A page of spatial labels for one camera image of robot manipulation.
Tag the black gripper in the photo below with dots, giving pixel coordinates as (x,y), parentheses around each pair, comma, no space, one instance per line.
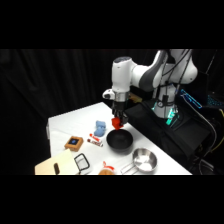
(119,106)

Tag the red cube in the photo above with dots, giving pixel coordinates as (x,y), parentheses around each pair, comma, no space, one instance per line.
(117,123)

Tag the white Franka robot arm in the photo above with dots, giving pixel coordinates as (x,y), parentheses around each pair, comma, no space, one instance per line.
(166,71)

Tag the black bowl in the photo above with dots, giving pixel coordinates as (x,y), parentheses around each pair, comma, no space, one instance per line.
(119,140)

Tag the tan circuit board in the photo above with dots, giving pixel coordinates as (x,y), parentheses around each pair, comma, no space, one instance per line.
(134,98)

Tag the red and white tube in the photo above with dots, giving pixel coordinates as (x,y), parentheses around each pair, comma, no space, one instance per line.
(95,140)

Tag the silver metal pot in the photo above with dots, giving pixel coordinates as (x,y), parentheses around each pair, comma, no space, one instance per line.
(144,161)

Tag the black robot stand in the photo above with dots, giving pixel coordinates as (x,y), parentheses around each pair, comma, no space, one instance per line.
(166,136)

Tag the green indicator light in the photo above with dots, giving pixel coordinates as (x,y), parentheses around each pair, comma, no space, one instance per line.
(170,117)

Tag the wooden block with blue square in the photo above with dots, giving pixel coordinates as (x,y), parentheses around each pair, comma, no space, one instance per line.
(74,143)

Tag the blue-lit control box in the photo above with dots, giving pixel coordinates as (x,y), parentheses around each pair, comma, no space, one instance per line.
(191,98)

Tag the light wooden cutting board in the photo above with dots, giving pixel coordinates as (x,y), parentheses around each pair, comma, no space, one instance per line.
(50,164)

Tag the black curtain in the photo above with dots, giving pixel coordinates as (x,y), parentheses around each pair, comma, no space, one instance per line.
(30,100)

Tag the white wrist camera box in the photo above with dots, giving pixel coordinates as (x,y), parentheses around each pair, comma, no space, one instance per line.
(107,94)

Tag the white tray with black frame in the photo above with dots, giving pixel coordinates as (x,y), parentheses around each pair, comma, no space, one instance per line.
(83,164)

